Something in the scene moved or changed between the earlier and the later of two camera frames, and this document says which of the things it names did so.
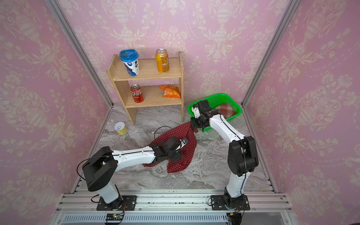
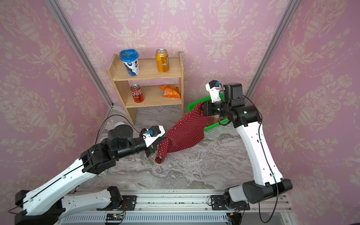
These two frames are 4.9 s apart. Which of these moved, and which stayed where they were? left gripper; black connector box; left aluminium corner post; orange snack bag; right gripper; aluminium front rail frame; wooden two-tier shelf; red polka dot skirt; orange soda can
Moved: left gripper; red polka dot skirt; right gripper
Stayed: orange soda can; orange snack bag; aluminium front rail frame; wooden two-tier shelf; black connector box; left aluminium corner post
